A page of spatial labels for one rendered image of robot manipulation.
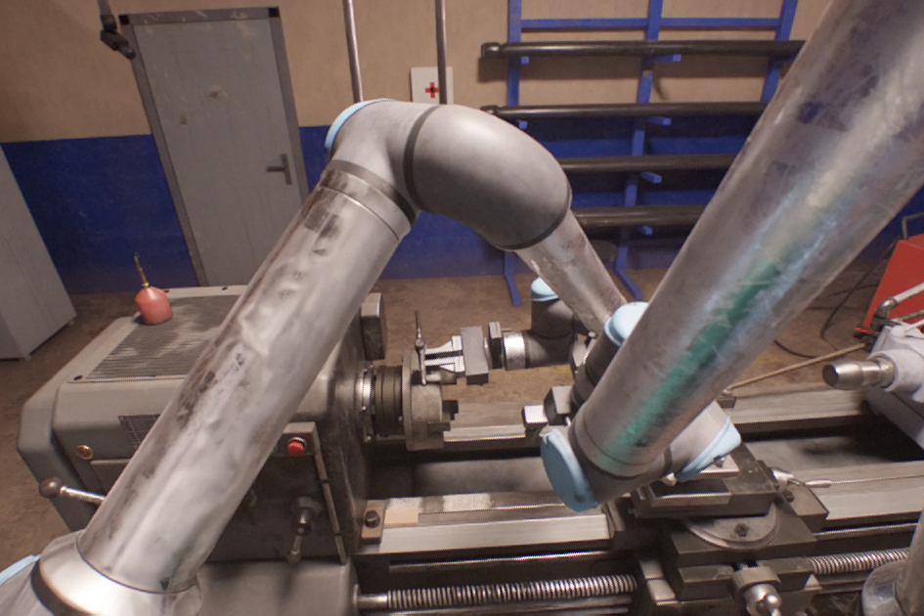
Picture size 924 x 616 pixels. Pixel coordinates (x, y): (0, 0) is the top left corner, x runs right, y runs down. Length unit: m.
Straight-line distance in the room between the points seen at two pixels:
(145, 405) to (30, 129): 4.13
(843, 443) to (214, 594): 1.89
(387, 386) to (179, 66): 3.50
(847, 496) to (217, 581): 1.58
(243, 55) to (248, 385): 3.76
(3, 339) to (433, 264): 3.19
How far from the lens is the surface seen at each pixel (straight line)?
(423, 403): 1.14
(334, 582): 1.29
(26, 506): 3.24
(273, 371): 0.49
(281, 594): 1.32
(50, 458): 1.28
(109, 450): 1.19
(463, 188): 0.49
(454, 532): 1.30
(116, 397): 1.14
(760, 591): 1.29
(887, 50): 0.28
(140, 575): 0.54
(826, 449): 1.98
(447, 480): 1.56
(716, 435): 0.63
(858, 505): 1.66
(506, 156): 0.49
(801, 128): 0.29
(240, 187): 4.36
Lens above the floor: 1.90
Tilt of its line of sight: 29 degrees down
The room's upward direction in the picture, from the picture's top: 2 degrees counter-clockwise
